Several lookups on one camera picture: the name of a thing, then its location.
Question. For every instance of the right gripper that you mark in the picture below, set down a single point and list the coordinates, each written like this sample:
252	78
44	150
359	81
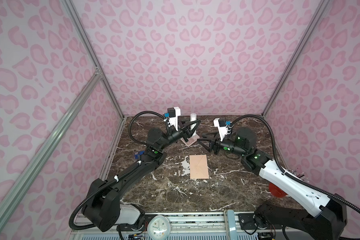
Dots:
205	147

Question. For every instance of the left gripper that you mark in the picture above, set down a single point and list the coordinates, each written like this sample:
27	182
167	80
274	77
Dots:
184	133

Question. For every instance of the white glue stick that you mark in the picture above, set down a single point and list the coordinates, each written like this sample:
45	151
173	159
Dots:
193	117

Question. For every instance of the peach envelope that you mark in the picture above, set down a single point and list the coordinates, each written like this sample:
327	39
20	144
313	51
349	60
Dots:
199	167

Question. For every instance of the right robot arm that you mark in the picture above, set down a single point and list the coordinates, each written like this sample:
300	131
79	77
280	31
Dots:
321	217

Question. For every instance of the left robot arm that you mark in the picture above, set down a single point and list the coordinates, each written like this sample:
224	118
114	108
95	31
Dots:
102	208

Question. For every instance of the pink calculator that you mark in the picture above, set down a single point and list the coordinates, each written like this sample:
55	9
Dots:
190	141

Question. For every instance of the blue stapler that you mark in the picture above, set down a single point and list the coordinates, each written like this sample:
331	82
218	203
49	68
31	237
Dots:
138	154

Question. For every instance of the red pencil cup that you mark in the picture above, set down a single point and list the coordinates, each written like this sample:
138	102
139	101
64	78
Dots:
281	185

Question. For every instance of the light blue tape strip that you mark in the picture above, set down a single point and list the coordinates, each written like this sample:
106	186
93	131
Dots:
230	223

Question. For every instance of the white desk clock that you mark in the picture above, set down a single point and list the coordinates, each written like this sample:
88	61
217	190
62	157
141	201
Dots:
159	228

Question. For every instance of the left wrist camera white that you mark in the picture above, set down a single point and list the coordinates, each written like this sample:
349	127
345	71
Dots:
171	117

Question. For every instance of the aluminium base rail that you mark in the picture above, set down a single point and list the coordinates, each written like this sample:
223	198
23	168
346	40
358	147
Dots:
201	226

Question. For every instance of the aluminium frame strut left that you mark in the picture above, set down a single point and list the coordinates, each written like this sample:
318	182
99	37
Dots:
79	27

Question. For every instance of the aluminium frame strut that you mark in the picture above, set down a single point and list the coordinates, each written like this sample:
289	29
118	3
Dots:
79	27
316	19

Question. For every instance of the aluminium frame strut right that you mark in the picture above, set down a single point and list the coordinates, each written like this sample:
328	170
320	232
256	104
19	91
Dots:
316	19

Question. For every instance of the aluminium diagonal frame bar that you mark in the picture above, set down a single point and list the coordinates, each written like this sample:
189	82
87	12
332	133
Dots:
17	192

